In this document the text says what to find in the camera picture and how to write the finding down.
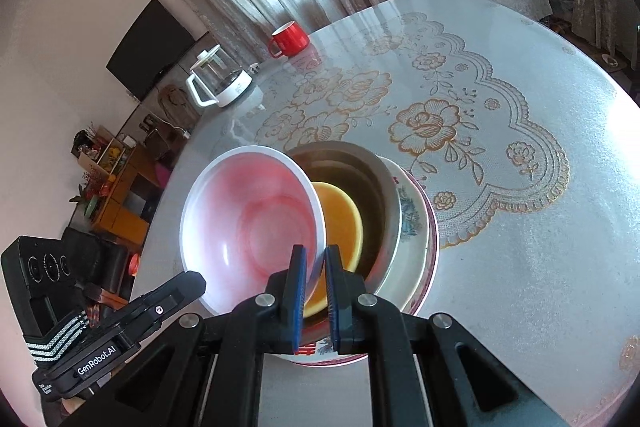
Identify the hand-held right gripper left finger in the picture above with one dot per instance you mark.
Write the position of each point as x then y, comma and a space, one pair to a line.
298, 297

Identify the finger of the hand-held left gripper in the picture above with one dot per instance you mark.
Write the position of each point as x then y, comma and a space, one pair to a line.
172, 294

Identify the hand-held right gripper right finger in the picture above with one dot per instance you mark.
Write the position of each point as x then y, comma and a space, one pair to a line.
332, 302

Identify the yellow plastic bowl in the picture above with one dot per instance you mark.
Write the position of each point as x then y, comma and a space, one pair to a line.
340, 217

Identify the red plastic bowl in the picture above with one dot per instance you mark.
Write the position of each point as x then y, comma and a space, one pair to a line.
240, 217

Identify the medium red-blue patterned plate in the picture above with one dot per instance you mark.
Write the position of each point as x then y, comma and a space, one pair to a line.
410, 227

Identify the large purple-rimmed floral plate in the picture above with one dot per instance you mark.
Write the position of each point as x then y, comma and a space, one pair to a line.
434, 247

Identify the stainless steel bowl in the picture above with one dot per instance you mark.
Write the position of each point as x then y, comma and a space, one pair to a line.
370, 187

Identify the black leather seat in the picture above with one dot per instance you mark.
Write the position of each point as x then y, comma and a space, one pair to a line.
95, 257

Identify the wooden cabinet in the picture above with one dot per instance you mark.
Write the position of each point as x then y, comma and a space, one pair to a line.
125, 197

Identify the gold lace table mat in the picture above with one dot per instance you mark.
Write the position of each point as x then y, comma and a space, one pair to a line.
425, 122

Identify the white glass electric kettle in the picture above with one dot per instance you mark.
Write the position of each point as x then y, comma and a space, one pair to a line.
225, 82

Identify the red mug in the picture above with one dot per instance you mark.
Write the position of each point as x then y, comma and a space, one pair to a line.
292, 39

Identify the black wall television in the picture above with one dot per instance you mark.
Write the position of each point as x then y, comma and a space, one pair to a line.
150, 49

